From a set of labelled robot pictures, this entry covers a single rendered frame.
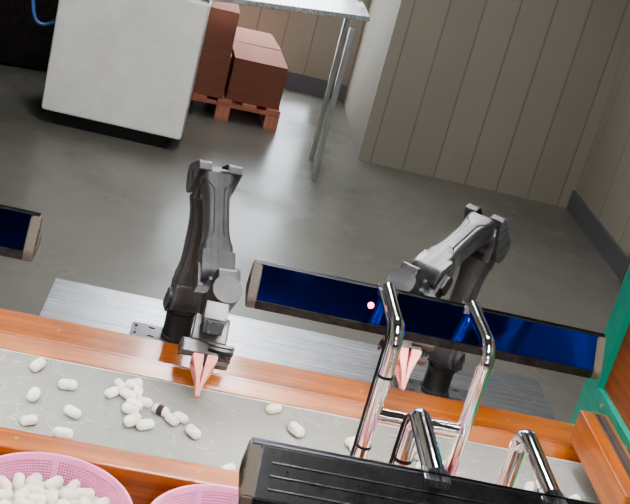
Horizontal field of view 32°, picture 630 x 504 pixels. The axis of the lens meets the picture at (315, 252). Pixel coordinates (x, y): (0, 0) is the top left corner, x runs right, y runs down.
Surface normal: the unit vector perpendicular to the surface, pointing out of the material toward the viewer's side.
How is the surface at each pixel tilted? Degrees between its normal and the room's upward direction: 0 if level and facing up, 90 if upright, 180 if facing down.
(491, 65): 90
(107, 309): 0
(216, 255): 39
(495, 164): 90
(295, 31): 90
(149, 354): 0
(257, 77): 90
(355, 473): 58
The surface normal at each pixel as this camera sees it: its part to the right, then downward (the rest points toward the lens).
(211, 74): 0.07, 0.38
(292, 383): 0.24, -0.91
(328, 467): 0.17, -0.17
